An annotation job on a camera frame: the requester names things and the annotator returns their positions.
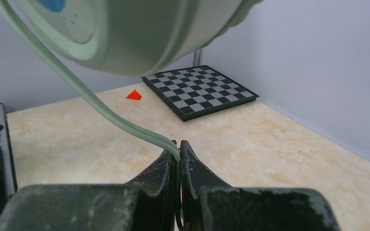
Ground mint green headphones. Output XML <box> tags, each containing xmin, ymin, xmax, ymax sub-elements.
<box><xmin>15</xmin><ymin>0</ymin><xmax>257</xmax><ymax>77</ymax></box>

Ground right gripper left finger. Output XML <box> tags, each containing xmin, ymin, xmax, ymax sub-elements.
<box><xmin>0</xmin><ymin>151</ymin><xmax>175</xmax><ymax>231</ymax></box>

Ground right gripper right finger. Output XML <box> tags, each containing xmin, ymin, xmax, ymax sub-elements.
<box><xmin>180</xmin><ymin>140</ymin><xmax>340</xmax><ymax>231</ymax></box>

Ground small red block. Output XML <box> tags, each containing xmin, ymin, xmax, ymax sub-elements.
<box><xmin>126</xmin><ymin>90</ymin><xmax>142</xmax><ymax>101</ymax></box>

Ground black white checkerboard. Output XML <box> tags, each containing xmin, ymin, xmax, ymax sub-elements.
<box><xmin>142</xmin><ymin>65</ymin><xmax>259</xmax><ymax>122</ymax></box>

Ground mint green cable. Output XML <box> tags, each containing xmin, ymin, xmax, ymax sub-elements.
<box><xmin>0</xmin><ymin>0</ymin><xmax>182</xmax><ymax>163</ymax></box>

